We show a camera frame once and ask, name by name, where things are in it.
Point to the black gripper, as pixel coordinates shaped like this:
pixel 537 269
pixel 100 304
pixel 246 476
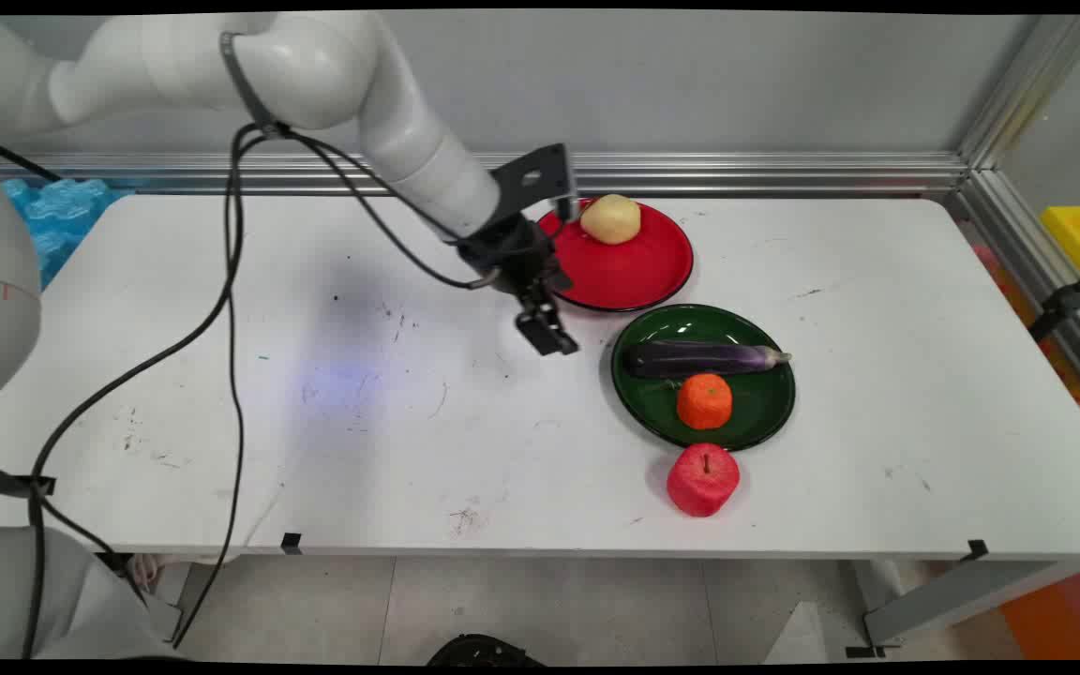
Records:
pixel 507 253

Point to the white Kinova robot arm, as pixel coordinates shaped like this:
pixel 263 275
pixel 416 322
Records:
pixel 315 66

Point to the red round plate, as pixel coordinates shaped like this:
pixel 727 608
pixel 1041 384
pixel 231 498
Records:
pixel 629 262

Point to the yellow toy potato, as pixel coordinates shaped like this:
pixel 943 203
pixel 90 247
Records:
pixel 611 219

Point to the purple toy eggplant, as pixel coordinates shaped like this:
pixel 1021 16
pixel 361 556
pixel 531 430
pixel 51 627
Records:
pixel 699 358

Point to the orange toy tangerine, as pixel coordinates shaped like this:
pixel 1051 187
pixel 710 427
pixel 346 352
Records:
pixel 704 401

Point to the dark green round plate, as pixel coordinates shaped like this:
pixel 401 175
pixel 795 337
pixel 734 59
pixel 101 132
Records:
pixel 746 403

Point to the red toy apple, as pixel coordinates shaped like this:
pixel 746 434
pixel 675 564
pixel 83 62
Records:
pixel 702 480

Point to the black object on floor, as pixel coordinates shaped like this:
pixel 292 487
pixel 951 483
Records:
pixel 479 651

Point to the grey table leg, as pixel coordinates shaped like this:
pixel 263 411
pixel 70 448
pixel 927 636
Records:
pixel 962 595

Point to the blue foam packing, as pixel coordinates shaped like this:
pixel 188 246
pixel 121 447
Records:
pixel 57 220

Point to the black tripod leg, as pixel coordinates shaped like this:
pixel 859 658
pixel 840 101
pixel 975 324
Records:
pixel 1070 298

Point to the orange box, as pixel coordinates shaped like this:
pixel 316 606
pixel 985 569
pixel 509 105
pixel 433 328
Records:
pixel 1060 614

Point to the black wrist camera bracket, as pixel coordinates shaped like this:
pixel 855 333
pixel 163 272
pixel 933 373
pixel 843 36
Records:
pixel 536 178

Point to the aluminium frame rail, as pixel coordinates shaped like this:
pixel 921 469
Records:
pixel 596 173

